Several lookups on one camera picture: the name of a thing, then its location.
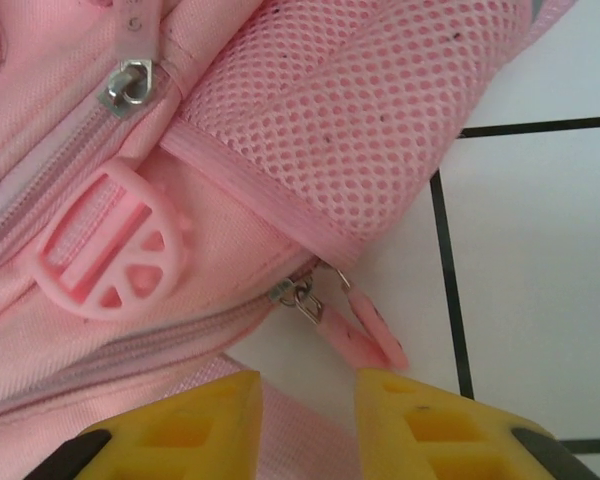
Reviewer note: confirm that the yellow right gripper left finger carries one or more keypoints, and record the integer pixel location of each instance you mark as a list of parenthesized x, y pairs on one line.
[(190, 430)]

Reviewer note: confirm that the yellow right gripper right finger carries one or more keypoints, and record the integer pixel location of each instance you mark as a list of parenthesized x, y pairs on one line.
[(455, 440)]

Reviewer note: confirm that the pink student backpack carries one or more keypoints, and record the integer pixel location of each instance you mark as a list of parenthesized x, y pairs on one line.
[(330, 125)]

